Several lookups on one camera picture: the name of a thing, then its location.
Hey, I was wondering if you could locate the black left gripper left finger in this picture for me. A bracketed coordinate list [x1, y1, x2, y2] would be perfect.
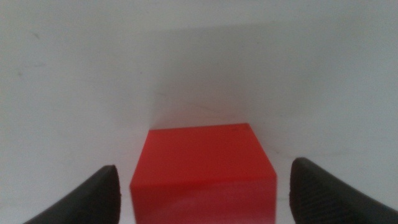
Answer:
[23, 164, 121, 224]

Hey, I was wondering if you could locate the red cube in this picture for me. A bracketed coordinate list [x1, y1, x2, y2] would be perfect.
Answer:
[129, 123, 277, 224]

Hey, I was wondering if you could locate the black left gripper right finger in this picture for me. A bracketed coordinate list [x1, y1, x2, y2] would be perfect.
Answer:
[289, 157, 398, 224]

